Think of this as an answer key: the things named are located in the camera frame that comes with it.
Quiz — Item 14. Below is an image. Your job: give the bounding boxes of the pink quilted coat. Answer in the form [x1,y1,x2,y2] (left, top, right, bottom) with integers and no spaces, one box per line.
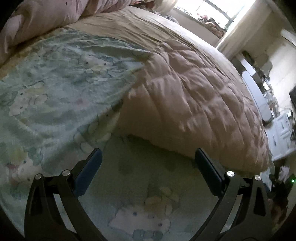
[117,40,271,176]

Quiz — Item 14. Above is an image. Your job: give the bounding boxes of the clothes on floor right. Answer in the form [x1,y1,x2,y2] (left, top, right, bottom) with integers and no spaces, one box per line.
[278,166,290,182]

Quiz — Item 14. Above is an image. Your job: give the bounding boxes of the clothes on window sill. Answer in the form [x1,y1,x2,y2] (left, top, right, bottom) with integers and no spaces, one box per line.
[198,15,227,39]

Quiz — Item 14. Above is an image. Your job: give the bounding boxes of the white drawer cabinet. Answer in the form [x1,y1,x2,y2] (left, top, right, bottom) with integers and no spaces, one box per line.
[265,111,295,161]

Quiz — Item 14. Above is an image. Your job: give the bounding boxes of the white dressing table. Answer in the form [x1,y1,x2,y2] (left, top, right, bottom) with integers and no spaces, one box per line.
[231,53,273,125]

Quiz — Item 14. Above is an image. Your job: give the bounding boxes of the light blue cartoon bedsheet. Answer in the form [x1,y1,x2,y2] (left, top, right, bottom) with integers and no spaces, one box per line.
[1,30,218,240]

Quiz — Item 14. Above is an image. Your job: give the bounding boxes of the white heart shaped mirror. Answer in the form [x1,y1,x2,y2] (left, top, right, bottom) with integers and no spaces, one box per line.
[255,54,273,75]

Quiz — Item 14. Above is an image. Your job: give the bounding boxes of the right cream curtain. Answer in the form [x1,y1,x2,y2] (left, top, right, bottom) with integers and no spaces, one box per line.
[216,1,272,59]

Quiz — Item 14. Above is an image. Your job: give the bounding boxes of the rolled pink duvet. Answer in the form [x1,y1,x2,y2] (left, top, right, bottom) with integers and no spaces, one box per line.
[1,0,136,65]

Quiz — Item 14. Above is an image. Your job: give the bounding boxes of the beige bed sheet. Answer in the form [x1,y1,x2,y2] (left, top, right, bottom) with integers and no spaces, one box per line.
[64,5,253,98]

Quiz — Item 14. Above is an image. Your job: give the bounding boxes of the black wall television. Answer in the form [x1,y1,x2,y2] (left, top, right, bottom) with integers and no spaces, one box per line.
[289,86,296,108]

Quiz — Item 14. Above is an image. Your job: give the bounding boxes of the window with dark frame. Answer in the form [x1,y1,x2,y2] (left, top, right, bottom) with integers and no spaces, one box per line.
[176,0,254,28]

